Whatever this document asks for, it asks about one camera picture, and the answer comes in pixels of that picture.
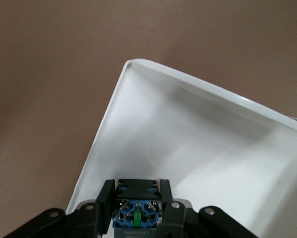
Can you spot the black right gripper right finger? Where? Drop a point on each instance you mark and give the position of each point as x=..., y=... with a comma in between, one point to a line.
x=170, y=210

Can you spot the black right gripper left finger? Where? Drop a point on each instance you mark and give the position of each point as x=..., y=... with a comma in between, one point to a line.
x=106, y=198

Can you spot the red push button switch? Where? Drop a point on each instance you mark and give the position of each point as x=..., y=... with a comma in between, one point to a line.
x=137, y=213

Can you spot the white plastic drawer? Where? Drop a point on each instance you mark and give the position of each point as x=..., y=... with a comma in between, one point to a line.
x=188, y=136

